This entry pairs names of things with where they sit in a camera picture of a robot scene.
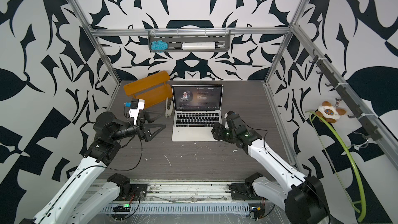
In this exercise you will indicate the teal cloth ball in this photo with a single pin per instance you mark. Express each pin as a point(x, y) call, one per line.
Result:
point(159, 45)

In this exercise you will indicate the black hook rail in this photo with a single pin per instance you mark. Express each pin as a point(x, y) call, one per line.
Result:
point(342, 87)

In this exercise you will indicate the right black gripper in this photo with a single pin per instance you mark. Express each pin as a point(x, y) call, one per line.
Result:
point(215, 131)

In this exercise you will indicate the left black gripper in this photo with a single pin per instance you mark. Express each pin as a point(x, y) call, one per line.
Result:
point(142, 131)

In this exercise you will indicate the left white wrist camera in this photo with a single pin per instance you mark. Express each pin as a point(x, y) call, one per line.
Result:
point(133, 109)

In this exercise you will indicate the controller board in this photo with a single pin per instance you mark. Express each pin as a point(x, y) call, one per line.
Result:
point(257, 213)
point(123, 208)

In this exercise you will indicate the silver laptop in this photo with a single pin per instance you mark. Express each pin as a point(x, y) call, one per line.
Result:
point(197, 109)

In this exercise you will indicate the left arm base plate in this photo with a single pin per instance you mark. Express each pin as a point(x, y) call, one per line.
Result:
point(137, 192)

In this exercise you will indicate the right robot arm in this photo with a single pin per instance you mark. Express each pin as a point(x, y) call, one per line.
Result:
point(302, 197)

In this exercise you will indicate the plush cat toy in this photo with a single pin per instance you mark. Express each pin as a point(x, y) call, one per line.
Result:
point(329, 112)

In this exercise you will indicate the grey stapler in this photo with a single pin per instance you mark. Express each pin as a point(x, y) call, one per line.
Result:
point(169, 107)

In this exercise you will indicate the white paper roll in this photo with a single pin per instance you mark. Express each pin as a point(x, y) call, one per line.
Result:
point(199, 46)

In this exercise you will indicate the left controller board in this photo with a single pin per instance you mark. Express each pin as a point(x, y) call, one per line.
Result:
point(123, 208)

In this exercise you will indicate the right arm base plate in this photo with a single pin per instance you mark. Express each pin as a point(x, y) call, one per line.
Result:
point(242, 192)

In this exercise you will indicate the grey wall shelf tray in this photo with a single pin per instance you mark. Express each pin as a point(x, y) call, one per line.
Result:
point(175, 38)

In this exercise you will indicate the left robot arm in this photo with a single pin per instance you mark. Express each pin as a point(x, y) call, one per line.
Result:
point(65, 206)

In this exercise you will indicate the right controller board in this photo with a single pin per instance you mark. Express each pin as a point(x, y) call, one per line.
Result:
point(257, 213)

